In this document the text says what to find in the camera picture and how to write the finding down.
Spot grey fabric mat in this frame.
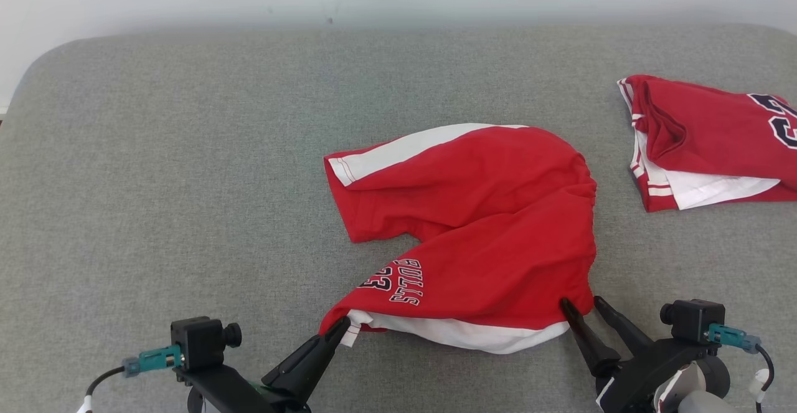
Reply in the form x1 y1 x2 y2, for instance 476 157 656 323
0 24 797 413

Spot red and white basketball jersey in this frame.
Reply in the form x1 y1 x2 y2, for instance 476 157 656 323
618 75 797 212

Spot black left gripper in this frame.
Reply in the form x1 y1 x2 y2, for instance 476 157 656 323
174 318 352 413

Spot black cable with teal plug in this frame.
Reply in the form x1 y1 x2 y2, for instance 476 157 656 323
707 325 776 413
78 344 184 413

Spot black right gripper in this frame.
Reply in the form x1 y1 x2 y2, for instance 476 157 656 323
560 296 717 413

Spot red Bulls 23 shorts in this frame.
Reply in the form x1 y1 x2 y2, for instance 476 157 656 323
319 123 598 354

